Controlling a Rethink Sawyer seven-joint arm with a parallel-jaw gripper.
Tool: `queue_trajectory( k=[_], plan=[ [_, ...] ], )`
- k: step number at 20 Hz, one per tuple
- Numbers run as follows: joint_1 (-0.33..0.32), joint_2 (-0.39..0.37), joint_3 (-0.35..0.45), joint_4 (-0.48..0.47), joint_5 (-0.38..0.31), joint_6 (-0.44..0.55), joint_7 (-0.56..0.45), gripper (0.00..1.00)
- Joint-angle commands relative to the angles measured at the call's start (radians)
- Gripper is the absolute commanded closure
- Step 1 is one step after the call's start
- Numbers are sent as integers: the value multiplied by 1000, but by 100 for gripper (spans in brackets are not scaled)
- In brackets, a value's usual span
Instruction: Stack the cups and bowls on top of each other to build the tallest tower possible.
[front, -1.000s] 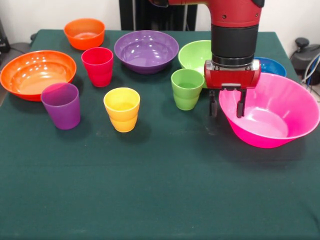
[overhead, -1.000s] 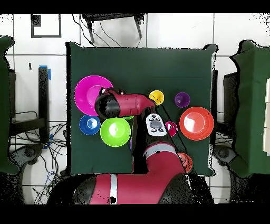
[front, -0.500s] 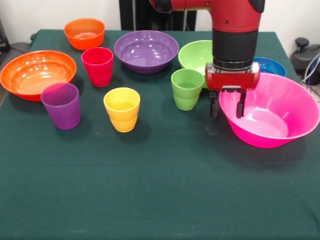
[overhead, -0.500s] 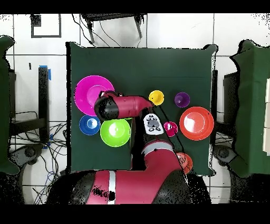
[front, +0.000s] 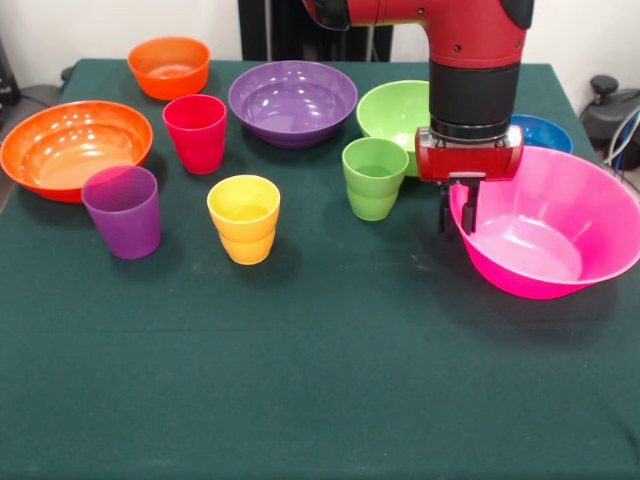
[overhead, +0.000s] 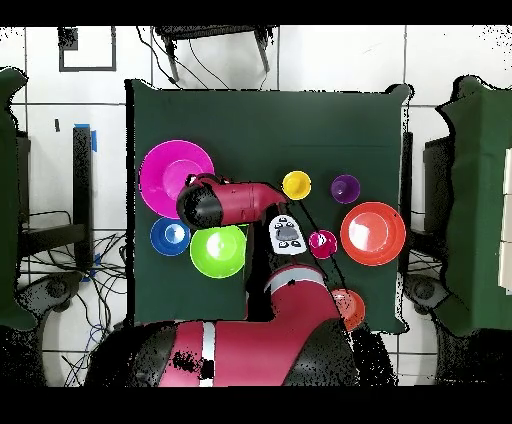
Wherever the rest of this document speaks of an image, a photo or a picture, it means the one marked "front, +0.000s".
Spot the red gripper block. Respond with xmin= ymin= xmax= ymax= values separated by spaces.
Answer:
xmin=414 ymin=125 xmax=525 ymax=235

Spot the pink bowl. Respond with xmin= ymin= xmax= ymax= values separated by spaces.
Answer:
xmin=448 ymin=145 xmax=640 ymax=301

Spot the green cup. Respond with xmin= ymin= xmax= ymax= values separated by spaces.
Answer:
xmin=341 ymin=137 xmax=410 ymax=222

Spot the green bowl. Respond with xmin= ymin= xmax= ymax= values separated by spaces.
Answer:
xmin=355 ymin=80 xmax=432 ymax=178

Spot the blue bowl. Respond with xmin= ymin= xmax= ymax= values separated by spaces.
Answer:
xmin=509 ymin=113 xmax=575 ymax=155

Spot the purple bowl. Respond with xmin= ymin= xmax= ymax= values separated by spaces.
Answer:
xmin=227 ymin=60 xmax=359 ymax=150

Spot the yellow cup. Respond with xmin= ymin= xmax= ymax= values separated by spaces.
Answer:
xmin=206 ymin=174 xmax=282 ymax=266

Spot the dark green tablecloth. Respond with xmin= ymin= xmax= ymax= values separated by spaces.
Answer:
xmin=0 ymin=58 xmax=640 ymax=480

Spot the red cup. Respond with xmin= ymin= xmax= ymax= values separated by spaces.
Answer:
xmin=162 ymin=94 xmax=228 ymax=176

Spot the small orange bowl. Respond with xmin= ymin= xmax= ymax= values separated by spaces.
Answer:
xmin=127 ymin=36 xmax=212 ymax=102

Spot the purple cup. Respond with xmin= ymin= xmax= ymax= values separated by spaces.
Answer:
xmin=81 ymin=165 xmax=162 ymax=261

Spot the large orange bowl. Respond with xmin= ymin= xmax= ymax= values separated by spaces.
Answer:
xmin=0 ymin=100 xmax=154 ymax=204

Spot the black equipment box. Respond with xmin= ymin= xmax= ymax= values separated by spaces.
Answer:
xmin=0 ymin=37 xmax=21 ymax=107

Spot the tangle of floor cables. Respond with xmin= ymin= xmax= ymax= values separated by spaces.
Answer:
xmin=602 ymin=110 xmax=640 ymax=170

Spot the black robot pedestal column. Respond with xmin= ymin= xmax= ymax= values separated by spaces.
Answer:
xmin=237 ymin=0 xmax=396 ymax=63

